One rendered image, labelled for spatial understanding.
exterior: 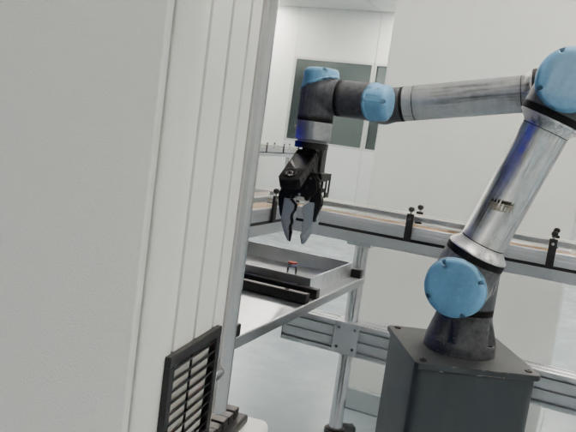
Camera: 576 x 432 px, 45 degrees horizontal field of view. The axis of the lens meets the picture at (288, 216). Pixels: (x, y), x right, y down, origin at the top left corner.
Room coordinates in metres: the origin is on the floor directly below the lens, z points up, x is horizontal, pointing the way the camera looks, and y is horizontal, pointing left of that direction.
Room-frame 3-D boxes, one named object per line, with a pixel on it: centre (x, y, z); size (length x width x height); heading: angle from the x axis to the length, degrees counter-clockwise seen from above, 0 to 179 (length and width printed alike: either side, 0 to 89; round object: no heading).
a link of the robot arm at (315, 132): (1.47, -0.03, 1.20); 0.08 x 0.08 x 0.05
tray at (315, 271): (1.56, 0.04, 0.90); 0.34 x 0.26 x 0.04; 67
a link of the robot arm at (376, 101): (1.44, -0.13, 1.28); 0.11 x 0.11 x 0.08; 66
